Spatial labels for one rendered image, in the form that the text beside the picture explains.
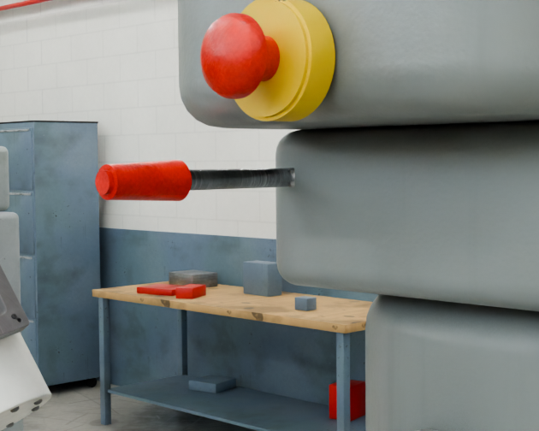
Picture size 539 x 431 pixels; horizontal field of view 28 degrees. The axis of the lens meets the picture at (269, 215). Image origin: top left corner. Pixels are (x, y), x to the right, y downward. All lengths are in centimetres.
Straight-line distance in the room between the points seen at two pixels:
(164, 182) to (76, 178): 745
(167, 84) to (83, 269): 153
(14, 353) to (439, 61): 26
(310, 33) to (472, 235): 15
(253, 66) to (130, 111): 755
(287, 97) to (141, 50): 745
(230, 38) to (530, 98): 14
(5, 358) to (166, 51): 718
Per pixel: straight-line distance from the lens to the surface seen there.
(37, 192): 786
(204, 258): 740
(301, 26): 51
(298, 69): 51
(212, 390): 691
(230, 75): 50
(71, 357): 813
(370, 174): 63
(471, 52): 48
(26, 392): 57
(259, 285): 654
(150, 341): 797
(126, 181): 58
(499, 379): 63
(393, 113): 51
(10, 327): 56
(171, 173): 60
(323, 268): 65
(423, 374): 66
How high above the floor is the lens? 171
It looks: 3 degrees down
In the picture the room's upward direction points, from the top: 1 degrees counter-clockwise
